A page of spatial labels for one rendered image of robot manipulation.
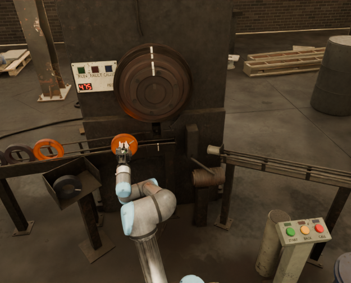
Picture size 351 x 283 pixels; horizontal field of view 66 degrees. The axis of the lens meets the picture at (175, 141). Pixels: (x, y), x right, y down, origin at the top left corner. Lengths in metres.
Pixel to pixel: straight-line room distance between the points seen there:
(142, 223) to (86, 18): 1.13
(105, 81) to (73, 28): 0.33
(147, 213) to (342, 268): 1.06
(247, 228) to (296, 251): 0.71
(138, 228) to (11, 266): 1.40
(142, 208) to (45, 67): 3.61
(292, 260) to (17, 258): 1.82
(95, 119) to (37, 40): 2.65
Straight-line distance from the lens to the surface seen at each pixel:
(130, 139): 1.58
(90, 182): 1.75
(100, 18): 1.67
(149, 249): 1.13
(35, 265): 2.26
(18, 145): 1.97
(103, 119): 1.83
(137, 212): 1.06
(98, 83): 1.75
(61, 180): 1.61
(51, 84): 4.52
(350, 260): 1.76
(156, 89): 1.51
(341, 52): 3.83
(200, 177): 1.83
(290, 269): 1.74
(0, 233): 2.58
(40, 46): 4.36
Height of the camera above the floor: 1.73
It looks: 34 degrees down
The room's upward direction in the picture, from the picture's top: 1 degrees counter-clockwise
